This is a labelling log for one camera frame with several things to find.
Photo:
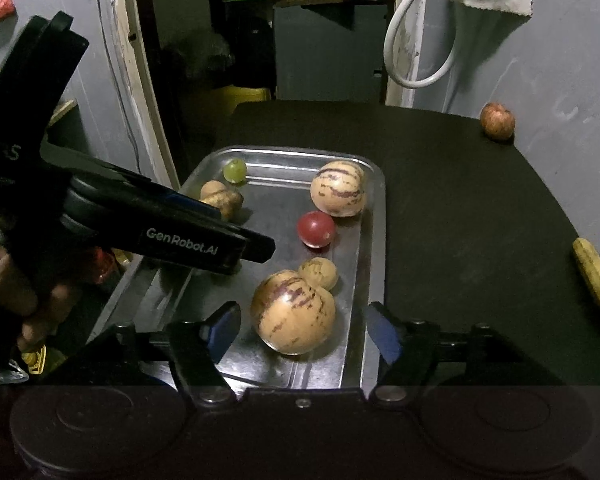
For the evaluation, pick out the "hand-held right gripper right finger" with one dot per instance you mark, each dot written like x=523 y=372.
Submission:
x=382 y=335

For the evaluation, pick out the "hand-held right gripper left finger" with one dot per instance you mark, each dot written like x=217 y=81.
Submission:
x=225 y=332

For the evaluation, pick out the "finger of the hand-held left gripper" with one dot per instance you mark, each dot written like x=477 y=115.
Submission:
x=180 y=240
x=180 y=202

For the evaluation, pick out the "tan round fruit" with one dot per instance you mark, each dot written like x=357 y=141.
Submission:
x=231 y=202
x=211 y=189

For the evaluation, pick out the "large striped pepino melon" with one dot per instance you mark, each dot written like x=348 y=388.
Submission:
x=292 y=312

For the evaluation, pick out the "small striped pepino melon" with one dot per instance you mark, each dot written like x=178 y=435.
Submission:
x=319 y=273

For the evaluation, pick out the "metal tray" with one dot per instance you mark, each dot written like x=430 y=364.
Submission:
x=275 y=195

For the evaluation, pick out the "red tomato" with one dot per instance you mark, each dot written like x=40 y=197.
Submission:
x=316 y=229

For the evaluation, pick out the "person's left hand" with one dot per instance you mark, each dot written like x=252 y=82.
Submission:
x=5 y=280

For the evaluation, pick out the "wooden ledge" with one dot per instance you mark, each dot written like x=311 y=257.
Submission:
x=62 y=110

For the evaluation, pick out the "green round fruit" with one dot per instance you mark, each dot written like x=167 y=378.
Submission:
x=235 y=171

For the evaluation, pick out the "red packet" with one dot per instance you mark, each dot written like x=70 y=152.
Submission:
x=102 y=265

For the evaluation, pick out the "yellow plastic stool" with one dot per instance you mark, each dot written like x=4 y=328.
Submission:
x=242 y=95

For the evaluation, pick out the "large lobed pepino melon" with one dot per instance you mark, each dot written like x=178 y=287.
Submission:
x=338 y=189

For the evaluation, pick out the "yellow packet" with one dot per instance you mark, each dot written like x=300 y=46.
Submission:
x=34 y=360

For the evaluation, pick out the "grey cabinet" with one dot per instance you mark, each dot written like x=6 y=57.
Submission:
x=325 y=55

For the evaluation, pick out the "straight spotted banana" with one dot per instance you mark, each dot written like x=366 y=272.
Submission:
x=595 y=275

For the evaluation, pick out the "reddish apple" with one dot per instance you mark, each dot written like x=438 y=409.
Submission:
x=497 y=120

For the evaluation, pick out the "white door frame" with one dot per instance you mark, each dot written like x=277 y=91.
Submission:
x=130 y=60

